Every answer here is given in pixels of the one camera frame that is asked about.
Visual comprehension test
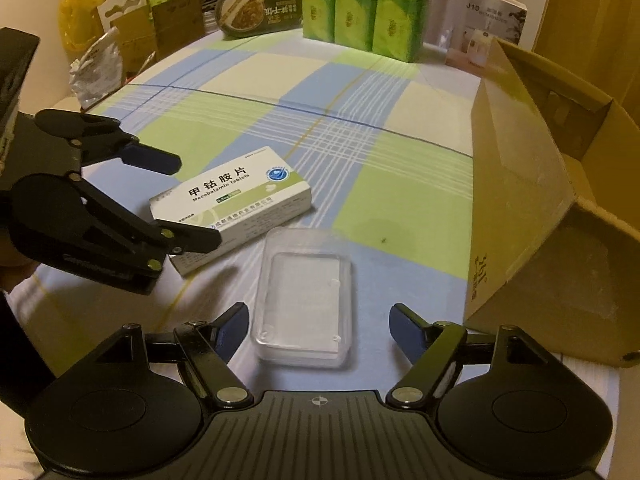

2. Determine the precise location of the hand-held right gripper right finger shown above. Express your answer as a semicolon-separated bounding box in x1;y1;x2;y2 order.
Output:
387;302;539;411

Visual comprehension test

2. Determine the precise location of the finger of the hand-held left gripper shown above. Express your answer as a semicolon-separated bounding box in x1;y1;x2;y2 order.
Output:
70;174;224;269
34;109;182;176

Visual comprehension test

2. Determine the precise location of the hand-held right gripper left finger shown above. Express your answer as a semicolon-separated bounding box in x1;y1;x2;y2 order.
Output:
95;301;254;414

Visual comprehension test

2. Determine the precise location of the white tablet box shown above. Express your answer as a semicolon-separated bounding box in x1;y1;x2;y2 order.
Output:
149;146;314;276

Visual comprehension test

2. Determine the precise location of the clear plastic case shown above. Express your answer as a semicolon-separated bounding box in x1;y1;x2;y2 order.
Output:
252;227;359;370

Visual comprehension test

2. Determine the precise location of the brown cardboard box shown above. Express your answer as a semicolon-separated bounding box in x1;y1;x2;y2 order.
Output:
462;37;640;370

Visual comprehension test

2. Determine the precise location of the checked cloth desktop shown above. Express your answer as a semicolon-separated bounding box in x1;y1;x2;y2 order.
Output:
10;35;632;401

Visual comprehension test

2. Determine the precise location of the silver foil bag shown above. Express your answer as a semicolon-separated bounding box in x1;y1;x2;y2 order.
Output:
69;27;126;111

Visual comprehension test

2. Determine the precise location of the small brown cardboard carton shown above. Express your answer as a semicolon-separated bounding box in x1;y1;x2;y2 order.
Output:
117;15;159;79

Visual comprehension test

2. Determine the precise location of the tall brown cardboard carton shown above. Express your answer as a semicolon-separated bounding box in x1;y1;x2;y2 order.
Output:
152;0;206;61

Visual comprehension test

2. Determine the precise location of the white cutout cardboard piece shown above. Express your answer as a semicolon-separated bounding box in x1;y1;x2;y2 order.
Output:
96;0;151;31

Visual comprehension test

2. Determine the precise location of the yellow plastic bag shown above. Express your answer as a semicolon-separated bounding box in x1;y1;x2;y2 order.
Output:
59;0;119;56

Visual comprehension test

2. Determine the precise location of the black oval instant meal bowl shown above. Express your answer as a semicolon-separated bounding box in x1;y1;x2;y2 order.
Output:
216;0;305;42

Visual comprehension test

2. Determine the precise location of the green tissue multipack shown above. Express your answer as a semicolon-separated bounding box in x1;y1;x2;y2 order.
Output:
300;0;434;64

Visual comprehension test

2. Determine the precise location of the white humidifier box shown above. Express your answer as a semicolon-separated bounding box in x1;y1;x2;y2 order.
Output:
445;0;529;69

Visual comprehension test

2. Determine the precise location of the yellow wooden door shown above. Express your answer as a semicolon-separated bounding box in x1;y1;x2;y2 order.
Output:
517;0;640;126

